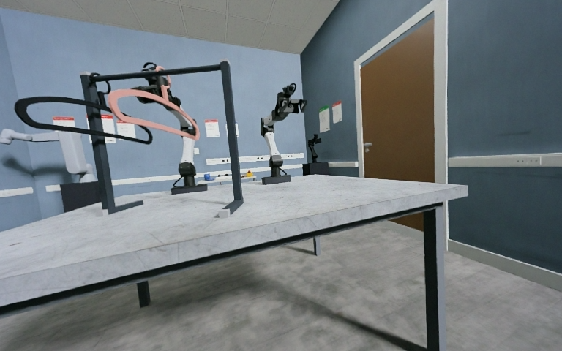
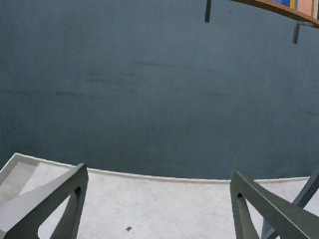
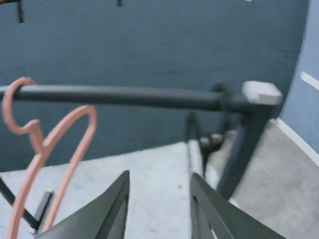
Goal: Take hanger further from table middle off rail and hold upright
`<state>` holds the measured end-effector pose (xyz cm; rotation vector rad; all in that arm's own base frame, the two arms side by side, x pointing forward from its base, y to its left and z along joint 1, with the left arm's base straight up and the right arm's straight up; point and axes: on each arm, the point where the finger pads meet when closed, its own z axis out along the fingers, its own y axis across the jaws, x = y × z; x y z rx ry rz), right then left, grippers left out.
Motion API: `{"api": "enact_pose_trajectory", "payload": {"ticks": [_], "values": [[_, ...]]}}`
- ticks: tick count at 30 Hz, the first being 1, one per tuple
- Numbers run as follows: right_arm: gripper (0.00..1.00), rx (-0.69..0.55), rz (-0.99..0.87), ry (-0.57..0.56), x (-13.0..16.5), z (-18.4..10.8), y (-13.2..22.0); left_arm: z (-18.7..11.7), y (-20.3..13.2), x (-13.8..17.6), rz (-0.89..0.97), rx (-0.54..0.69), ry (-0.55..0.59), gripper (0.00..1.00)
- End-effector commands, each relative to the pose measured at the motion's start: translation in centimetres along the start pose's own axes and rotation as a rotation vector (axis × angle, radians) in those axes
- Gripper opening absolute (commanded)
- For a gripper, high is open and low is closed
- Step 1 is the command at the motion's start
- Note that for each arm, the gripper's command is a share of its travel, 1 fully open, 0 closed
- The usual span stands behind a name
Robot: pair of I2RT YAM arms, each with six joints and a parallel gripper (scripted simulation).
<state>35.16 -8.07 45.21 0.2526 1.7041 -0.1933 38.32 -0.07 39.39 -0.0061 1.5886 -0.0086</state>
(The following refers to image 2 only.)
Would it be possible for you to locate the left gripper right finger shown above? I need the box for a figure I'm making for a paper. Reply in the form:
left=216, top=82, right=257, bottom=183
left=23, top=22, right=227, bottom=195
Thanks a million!
left=229, top=170, right=319, bottom=239

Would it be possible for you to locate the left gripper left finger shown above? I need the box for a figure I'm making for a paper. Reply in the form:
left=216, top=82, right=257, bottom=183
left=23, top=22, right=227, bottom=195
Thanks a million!
left=0, top=163, right=89, bottom=239

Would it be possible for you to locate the dark grey metal rack frame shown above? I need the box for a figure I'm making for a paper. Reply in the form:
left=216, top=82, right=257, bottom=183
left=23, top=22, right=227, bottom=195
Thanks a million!
left=261, top=163, right=319, bottom=239

